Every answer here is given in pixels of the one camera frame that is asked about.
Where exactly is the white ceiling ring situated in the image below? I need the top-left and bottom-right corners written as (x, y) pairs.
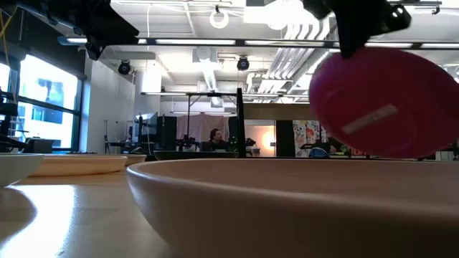
top-left (209, 8), bottom-right (230, 30)

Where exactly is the person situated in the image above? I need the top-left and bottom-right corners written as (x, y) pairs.
top-left (202, 128), bottom-right (230, 153)

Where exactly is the tan plate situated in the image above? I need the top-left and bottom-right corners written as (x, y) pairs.
top-left (30, 154), bottom-right (128, 178)
top-left (123, 153), bottom-right (148, 167)

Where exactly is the background computer monitor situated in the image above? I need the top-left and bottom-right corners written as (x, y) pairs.
top-left (133, 112), bottom-right (159, 144)

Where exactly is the salmon pink plate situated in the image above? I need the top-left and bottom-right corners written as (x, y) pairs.
top-left (126, 158), bottom-right (459, 258)

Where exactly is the pale pink plate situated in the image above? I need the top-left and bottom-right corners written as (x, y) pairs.
top-left (0, 153), bottom-right (44, 188)

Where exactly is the long ceiling light strip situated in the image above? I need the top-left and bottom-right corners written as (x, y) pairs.
top-left (66, 37), bottom-right (459, 50)

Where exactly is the dark cabinet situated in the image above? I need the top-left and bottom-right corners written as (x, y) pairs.
top-left (275, 120), bottom-right (296, 158)

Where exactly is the black background rig frame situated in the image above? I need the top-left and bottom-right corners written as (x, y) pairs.
top-left (141, 91), bottom-right (238, 152)

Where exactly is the colourful flower poster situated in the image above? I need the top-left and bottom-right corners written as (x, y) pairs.
top-left (292, 120), bottom-right (326, 158)

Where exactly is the black round ceiling spotlight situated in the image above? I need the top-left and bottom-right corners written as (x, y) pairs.
top-left (236, 55), bottom-right (250, 72)
top-left (118, 59), bottom-right (132, 76)

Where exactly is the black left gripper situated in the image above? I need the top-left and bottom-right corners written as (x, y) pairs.
top-left (73, 0), bottom-right (141, 61)

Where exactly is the magenta plate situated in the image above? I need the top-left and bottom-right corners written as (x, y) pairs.
top-left (308, 46), bottom-right (459, 160)

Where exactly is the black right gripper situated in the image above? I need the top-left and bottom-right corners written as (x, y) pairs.
top-left (301, 0), bottom-right (413, 59)

